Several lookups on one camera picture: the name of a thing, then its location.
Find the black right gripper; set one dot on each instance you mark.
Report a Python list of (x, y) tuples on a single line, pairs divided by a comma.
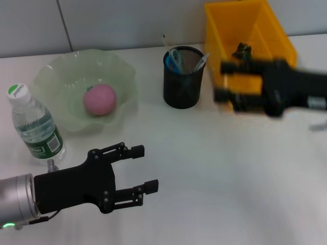
[(293, 86)]

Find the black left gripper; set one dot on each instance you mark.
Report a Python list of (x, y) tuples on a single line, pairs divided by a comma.
[(74, 186)]

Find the green plastic wrapper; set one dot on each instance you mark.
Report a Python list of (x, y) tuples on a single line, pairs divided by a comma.
[(242, 51)]

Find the silver white ballpoint pen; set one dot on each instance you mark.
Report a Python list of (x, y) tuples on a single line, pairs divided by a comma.
[(201, 62)]

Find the blue scissors with cover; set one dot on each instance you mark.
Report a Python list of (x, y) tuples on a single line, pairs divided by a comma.
[(173, 62)]

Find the transparent plastic ruler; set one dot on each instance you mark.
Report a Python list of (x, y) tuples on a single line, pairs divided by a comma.
[(168, 48)]

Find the pink toy peach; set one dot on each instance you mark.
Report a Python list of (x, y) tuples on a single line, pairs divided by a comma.
[(101, 100)]

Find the clear water bottle green label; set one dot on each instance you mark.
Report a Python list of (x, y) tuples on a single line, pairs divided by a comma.
[(35, 125)]

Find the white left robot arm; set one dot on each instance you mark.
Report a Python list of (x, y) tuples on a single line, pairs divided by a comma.
[(15, 199)]

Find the black mesh pen cup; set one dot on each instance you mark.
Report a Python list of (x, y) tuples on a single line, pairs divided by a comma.
[(178, 89)]

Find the pale green glass fruit plate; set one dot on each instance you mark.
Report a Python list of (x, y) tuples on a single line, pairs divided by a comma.
[(64, 76)]

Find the yellow plastic bin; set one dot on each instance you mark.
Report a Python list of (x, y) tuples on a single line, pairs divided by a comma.
[(230, 30)]

